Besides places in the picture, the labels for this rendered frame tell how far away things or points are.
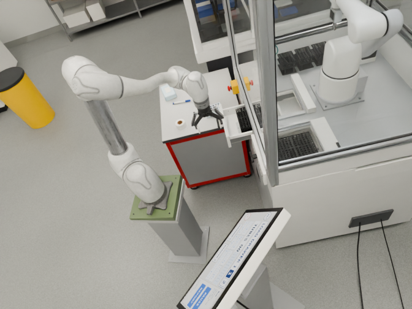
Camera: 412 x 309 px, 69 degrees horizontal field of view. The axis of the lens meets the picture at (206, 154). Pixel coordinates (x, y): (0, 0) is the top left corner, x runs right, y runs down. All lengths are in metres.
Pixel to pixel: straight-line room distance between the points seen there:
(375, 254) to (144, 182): 1.67
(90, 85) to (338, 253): 1.95
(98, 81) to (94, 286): 1.82
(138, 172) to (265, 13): 1.03
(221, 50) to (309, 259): 1.71
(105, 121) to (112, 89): 0.29
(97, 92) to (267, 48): 0.68
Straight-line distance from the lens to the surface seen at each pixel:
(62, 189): 3.38
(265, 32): 0.93
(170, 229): 2.00
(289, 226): 2.04
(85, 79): 1.29
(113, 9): 5.70
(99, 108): 1.52
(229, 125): 1.96
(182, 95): 2.40
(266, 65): 0.99
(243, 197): 2.61
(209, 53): 2.54
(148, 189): 1.64
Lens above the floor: 2.27
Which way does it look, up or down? 51 degrees down
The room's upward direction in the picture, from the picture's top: 19 degrees counter-clockwise
